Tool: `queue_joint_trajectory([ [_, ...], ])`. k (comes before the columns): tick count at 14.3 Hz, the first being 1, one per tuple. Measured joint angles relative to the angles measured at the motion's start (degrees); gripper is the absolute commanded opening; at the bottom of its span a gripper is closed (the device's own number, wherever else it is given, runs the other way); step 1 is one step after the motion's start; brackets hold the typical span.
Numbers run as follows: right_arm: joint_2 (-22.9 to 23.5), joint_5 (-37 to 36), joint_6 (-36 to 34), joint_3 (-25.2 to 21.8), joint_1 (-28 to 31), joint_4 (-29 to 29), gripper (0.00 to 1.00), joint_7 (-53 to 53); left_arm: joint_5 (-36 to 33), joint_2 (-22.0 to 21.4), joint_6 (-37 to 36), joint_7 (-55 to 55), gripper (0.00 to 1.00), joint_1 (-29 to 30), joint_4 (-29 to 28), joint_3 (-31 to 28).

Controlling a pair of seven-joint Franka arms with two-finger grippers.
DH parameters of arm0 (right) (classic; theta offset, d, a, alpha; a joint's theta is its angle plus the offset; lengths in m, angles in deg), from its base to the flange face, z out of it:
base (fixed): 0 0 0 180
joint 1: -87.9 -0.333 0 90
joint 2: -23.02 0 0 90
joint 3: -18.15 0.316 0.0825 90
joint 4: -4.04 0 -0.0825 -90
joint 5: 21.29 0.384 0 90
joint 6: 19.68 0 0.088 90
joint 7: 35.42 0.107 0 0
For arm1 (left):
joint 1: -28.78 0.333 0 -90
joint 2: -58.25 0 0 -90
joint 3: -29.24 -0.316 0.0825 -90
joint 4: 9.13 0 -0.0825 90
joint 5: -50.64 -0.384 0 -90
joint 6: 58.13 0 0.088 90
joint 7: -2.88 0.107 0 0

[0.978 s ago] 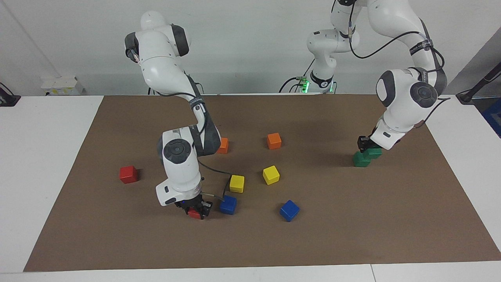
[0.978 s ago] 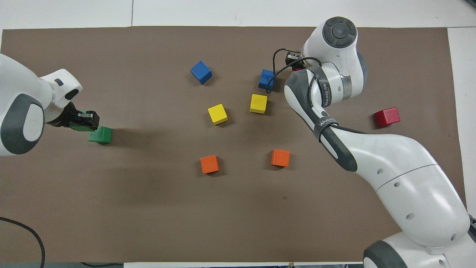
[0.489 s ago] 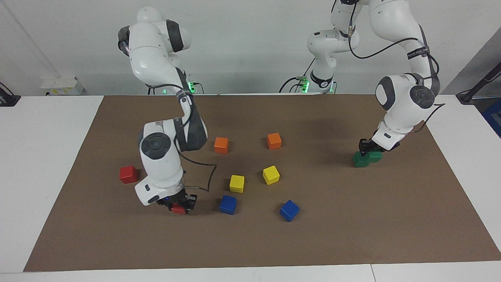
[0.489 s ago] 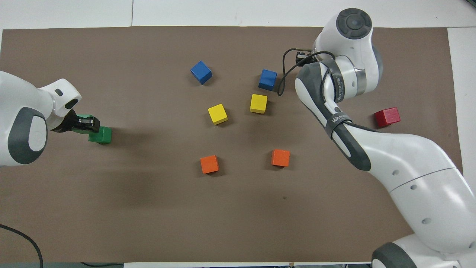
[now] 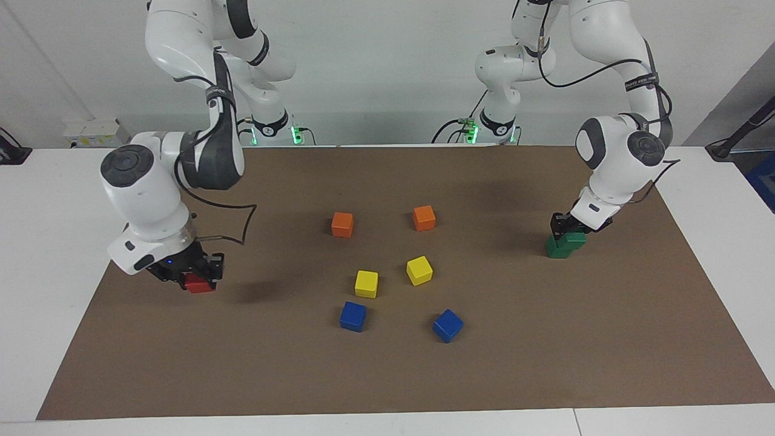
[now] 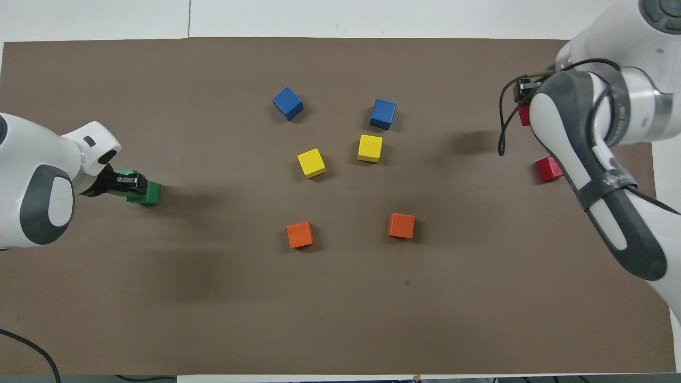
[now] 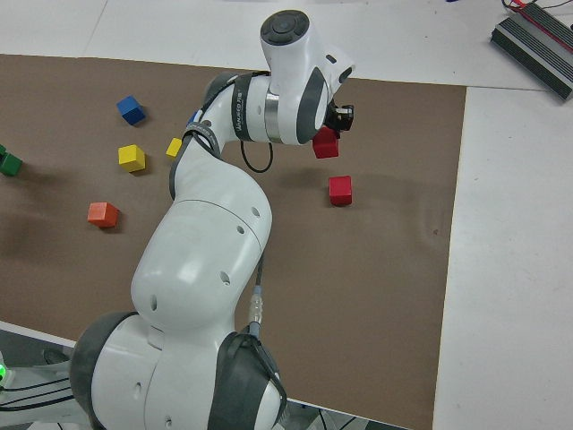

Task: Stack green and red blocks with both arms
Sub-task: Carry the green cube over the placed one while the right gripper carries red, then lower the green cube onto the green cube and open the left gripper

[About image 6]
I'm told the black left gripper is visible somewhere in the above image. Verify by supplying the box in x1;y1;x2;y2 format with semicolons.
80;166;150;197

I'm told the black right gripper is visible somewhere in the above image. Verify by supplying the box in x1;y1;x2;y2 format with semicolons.
513;76;542;105

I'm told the blue wooden block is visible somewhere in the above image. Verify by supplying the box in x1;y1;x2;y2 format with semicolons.
369;98;397;131
272;87;304;122

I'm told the yellow wooden block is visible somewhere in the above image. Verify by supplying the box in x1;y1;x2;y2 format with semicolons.
357;134;383;163
297;148;327;179

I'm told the orange wooden block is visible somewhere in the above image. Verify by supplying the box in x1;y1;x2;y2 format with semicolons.
388;213;415;239
286;221;314;249

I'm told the brown table mat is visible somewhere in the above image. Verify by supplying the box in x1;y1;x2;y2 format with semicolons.
0;37;676;376

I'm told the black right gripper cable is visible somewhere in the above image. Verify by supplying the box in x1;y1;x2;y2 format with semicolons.
498;59;621;157

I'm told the long black floor cable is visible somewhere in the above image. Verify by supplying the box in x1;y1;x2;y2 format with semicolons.
0;328;61;383

